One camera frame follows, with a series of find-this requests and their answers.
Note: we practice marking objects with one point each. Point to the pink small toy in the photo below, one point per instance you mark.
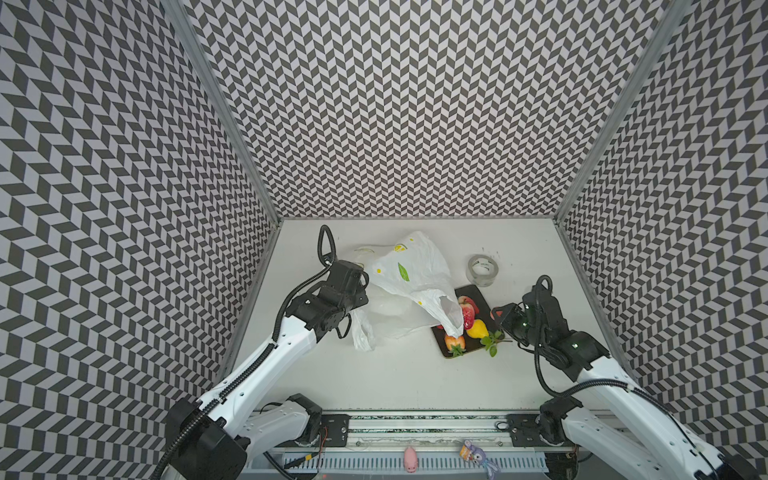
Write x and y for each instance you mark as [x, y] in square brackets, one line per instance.
[410, 460]

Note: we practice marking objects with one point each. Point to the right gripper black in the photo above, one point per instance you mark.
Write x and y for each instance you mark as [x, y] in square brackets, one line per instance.
[510, 318]

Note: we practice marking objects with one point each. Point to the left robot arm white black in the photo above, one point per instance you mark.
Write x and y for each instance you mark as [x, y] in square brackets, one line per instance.
[217, 435]

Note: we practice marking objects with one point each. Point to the aluminium corner post right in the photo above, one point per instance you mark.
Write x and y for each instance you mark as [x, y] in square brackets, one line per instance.
[660, 38]

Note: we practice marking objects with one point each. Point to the clear packing tape roll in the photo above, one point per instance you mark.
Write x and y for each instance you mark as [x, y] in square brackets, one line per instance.
[482, 270]

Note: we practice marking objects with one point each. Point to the aluminium corner post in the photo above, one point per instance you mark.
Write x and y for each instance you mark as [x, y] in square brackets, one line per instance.
[176, 15]
[660, 38]

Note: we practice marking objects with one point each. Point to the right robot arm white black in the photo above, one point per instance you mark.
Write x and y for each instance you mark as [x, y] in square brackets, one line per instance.
[596, 405]

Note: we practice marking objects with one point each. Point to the white plastic bag lemon print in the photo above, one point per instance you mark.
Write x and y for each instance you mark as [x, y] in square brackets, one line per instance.
[409, 290]

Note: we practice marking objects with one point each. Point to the red yellow fake strawberry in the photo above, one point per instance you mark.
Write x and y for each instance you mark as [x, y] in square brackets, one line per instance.
[456, 346]

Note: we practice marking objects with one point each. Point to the fake lemon branch green leaves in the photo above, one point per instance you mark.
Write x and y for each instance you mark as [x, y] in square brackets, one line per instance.
[489, 339]

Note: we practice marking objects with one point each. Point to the black square tray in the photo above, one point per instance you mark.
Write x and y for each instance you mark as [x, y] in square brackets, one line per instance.
[484, 314]

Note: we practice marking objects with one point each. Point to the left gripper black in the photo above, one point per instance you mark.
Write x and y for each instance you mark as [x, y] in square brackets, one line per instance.
[361, 297]

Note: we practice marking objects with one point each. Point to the aluminium corner post left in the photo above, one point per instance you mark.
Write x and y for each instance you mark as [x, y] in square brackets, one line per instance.
[176, 15]

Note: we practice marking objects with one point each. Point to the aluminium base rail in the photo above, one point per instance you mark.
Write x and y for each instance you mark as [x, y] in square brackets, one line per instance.
[495, 430]

